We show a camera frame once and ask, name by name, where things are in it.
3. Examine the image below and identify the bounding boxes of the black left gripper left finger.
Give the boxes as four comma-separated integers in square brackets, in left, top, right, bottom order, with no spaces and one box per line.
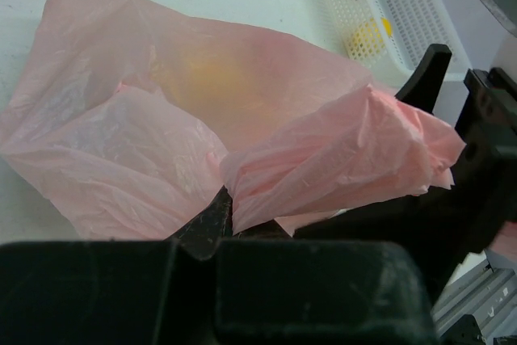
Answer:
[167,187,233,260]

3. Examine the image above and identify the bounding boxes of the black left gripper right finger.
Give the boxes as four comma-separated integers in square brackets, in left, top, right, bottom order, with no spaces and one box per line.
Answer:
[237,220,292,240]

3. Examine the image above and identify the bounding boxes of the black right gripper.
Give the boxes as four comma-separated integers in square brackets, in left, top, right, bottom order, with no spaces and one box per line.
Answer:
[294,44,516,292]

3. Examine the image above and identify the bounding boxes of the pink plastic bag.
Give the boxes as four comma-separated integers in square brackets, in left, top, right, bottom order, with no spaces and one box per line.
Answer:
[1,0,465,239]

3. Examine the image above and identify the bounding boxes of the yellow fake mango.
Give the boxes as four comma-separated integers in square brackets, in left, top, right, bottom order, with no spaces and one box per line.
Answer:
[347,18,393,60]

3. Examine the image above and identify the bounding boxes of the white plastic basket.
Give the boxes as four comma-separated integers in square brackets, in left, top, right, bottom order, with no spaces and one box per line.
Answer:
[325,0,470,88]

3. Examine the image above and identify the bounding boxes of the aluminium frame rail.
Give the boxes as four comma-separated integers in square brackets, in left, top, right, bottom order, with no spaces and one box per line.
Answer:
[432,260,516,344]

